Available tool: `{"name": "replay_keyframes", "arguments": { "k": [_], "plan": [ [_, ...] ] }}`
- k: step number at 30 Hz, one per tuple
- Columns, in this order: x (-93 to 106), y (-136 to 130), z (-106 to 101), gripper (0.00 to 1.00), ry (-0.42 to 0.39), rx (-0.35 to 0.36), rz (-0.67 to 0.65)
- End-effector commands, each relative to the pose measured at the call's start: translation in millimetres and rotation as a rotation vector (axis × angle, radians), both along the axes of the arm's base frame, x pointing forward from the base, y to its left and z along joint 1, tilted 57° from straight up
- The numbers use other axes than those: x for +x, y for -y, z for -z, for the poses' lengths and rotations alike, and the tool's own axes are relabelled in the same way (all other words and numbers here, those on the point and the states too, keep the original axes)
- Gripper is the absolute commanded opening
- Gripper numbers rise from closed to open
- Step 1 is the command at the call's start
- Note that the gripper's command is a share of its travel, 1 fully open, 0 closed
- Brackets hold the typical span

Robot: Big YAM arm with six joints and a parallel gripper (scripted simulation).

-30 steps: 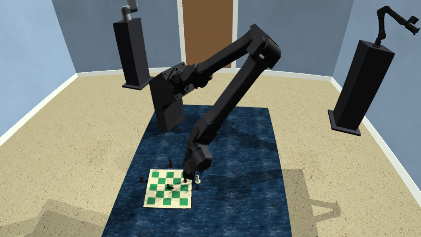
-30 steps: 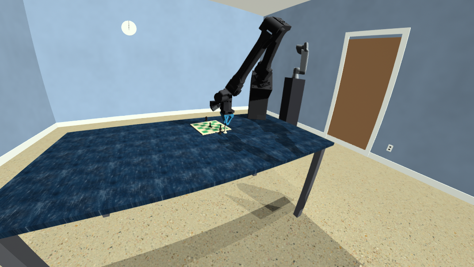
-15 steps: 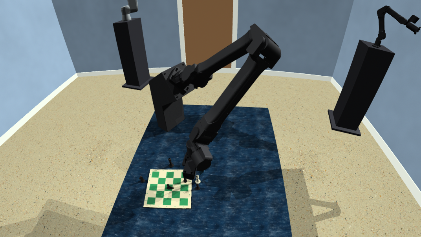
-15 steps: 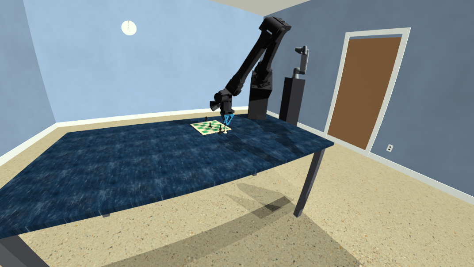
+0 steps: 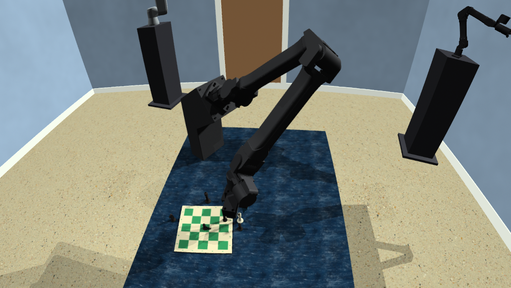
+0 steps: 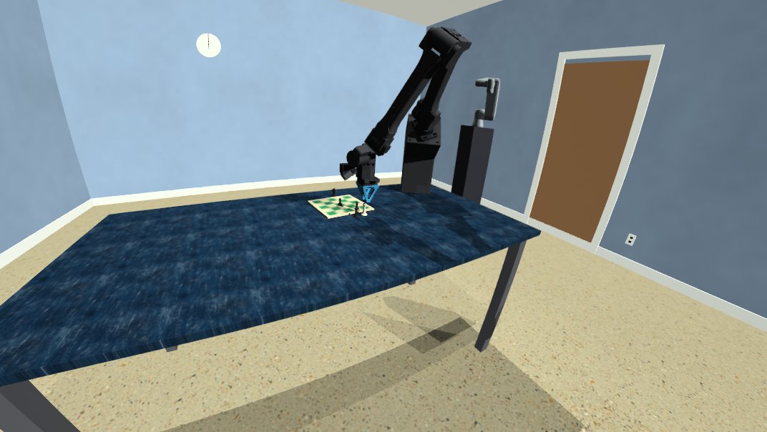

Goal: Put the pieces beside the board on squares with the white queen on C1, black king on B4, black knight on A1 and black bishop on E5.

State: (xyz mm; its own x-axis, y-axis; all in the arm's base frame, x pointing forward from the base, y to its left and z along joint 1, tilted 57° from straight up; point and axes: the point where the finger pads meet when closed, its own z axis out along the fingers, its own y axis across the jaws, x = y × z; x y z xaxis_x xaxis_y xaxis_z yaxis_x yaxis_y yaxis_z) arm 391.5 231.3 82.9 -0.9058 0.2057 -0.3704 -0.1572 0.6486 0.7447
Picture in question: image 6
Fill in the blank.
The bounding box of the green and cream chessboard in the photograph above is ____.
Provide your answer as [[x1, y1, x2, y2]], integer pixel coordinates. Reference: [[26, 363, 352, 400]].
[[308, 195, 364, 219]]

